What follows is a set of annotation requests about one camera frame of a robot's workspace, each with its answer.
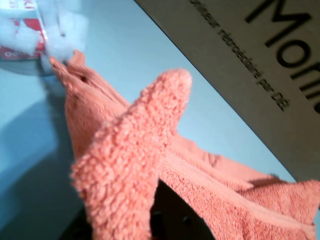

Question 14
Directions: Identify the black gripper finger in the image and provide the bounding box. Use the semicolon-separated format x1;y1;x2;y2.
59;208;94;240
149;178;216;240

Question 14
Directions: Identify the orange terry towel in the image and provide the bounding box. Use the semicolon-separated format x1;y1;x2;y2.
49;49;320;240

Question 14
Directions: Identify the brown cardboard monitor box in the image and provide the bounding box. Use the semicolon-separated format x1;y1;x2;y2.
133;0;320;185

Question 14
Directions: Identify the clear jar with white cubes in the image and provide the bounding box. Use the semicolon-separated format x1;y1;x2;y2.
0;0;87;77

